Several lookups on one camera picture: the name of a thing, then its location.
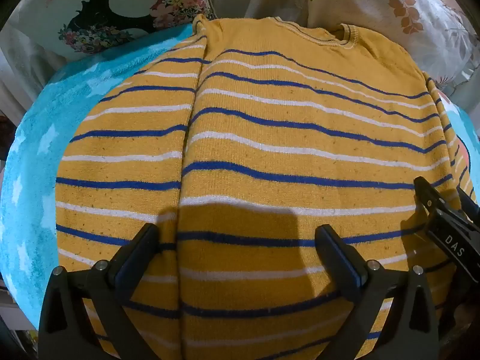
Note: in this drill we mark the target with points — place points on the yellow striped sweater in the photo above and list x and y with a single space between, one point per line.
285 138

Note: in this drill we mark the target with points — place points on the blue cartoon print blanket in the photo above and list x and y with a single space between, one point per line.
35 146

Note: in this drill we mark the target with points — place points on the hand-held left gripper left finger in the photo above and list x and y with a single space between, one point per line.
138 259

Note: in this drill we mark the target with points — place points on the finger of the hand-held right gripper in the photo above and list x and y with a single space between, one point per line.
425 195
468 204

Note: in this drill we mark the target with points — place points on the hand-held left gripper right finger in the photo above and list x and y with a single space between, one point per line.
343 260

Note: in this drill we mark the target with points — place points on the white leaf print pillow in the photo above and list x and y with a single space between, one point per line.
405 15

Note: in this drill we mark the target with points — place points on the black floral print pillow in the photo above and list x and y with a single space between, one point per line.
112 18

